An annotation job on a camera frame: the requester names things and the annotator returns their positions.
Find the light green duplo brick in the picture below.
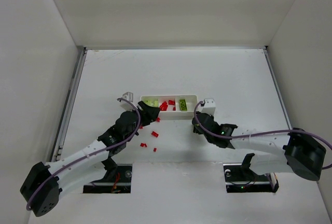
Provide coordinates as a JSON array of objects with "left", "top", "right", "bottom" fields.
[{"left": 143, "top": 100, "right": 159, "bottom": 107}]

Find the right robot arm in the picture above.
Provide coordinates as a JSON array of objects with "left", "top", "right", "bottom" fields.
[{"left": 192, "top": 111, "right": 331, "bottom": 181}]

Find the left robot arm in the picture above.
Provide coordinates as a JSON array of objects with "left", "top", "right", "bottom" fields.
[{"left": 20, "top": 101, "right": 160, "bottom": 217}]

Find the red arch lego piece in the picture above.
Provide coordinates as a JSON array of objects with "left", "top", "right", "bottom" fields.
[{"left": 159, "top": 101, "right": 168, "bottom": 111}]

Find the white divided sorting tray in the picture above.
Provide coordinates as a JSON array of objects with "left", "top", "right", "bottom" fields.
[{"left": 141, "top": 95, "right": 198, "bottom": 120}]

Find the green duplo brick in tray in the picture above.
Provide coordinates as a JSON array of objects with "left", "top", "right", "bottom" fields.
[{"left": 179, "top": 99, "right": 188, "bottom": 111}]

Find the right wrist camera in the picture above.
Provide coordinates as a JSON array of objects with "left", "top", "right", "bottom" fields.
[{"left": 201, "top": 98, "right": 216, "bottom": 116}]

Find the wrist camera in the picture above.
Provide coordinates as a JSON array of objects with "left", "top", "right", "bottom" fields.
[
  {"left": 117, "top": 92, "right": 133, "bottom": 110},
  {"left": 201, "top": 98, "right": 216, "bottom": 116}
]

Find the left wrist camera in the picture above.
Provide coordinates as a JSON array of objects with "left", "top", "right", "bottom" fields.
[{"left": 117, "top": 92, "right": 133, "bottom": 110}]

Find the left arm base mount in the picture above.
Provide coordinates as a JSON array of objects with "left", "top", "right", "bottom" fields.
[{"left": 82, "top": 164, "right": 133, "bottom": 194}]

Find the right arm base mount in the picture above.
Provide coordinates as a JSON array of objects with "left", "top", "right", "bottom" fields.
[{"left": 223, "top": 153, "right": 279, "bottom": 193}]

